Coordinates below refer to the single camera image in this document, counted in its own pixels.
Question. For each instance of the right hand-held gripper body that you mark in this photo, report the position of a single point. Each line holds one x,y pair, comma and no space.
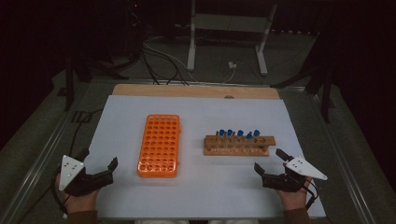
283,183

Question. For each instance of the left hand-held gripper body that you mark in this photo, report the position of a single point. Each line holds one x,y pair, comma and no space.
90,183

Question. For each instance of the wooden tube rack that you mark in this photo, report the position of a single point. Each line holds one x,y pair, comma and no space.
236,151

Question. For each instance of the blue-capped test tube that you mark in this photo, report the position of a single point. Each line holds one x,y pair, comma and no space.
221,132
249,136
240,133
256,132
229,132

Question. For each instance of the orange plastic tube rack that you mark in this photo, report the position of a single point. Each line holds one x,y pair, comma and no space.
158,146

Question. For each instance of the person's right hand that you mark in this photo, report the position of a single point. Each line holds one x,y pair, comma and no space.
292,200

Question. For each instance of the person's left hand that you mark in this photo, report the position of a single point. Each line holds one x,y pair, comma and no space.
79,202

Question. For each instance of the white board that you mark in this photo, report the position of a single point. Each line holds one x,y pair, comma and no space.
202,193

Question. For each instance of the black tripod stand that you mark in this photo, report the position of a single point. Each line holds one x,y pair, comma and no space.
69,90
326,99

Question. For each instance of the white plug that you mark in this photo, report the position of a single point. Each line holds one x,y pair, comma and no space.
232,65

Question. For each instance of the white metal stand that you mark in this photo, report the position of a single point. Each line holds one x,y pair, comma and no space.
230,23

